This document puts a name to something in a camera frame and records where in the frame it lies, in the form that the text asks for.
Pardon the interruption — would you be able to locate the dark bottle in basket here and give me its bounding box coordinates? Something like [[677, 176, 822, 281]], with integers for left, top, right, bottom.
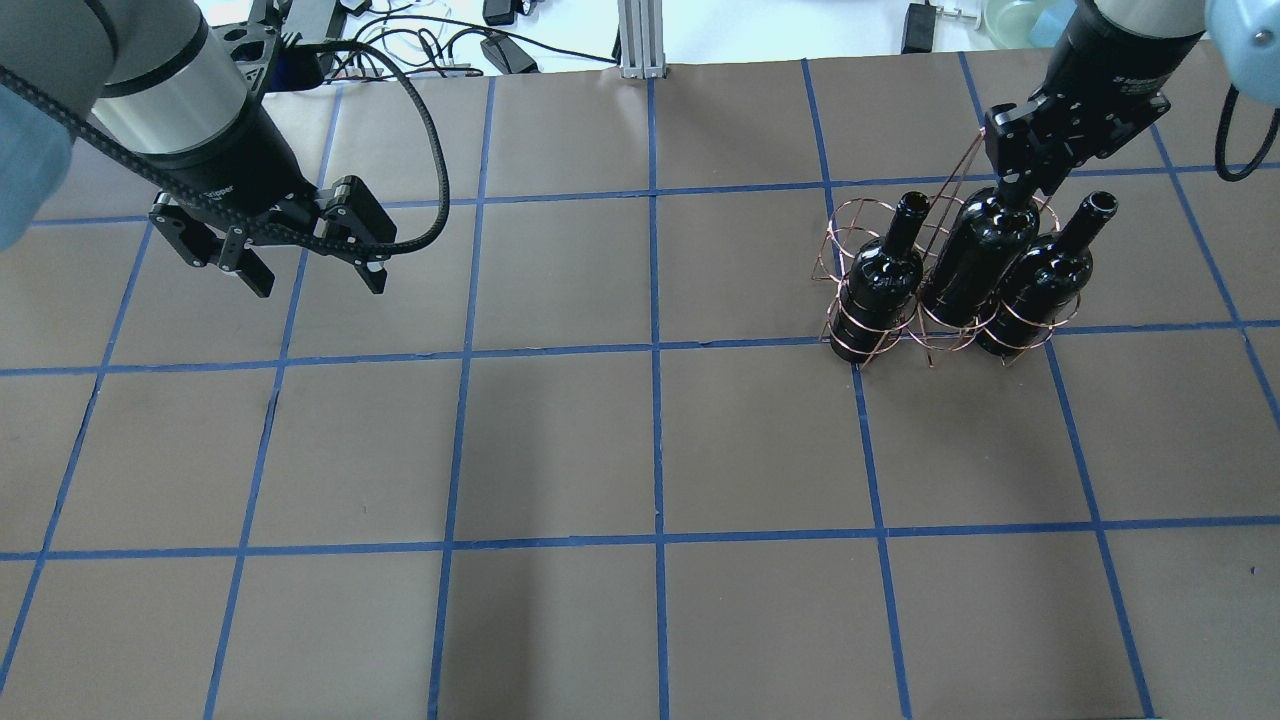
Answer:
[[828, 191, 931, 366], [975, 190, 1119, 361]]

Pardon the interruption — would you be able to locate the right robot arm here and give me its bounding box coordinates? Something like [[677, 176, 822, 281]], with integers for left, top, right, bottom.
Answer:
[[984, 1, 1279, 202]]

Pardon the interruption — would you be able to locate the copper wire wine basket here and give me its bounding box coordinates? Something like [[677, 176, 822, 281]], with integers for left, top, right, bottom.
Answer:
[[812, 131, 1115, 369]]

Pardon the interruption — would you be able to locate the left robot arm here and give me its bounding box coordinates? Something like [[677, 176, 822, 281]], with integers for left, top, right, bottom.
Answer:
[[3, 1, 396, 297]]

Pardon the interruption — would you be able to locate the aluminium frame post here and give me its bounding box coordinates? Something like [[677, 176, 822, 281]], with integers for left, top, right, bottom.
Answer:
[[617, 0, 668, 79]]

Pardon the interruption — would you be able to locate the green glass bowl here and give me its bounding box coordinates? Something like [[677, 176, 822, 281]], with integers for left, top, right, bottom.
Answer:
[[982, 1, 1076, 49]]

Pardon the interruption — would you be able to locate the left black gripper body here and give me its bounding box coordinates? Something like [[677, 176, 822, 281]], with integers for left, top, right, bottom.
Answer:
[[150, 100, 317, 231]]

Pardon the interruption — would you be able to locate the black power adapter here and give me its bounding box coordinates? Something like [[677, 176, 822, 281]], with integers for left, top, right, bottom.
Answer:
[[480, 35, 540, 76]]

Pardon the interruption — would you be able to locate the dark wine bottle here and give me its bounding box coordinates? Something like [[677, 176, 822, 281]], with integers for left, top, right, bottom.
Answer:
[[922, 179, 1041, 328]]

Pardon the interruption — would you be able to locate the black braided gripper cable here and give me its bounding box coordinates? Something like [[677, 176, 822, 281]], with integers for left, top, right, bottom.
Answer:
[[0, 35, 451, 256]]

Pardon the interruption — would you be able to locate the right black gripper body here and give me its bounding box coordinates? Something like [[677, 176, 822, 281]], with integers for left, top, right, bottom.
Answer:
[[986, 10, 1206, 196]]

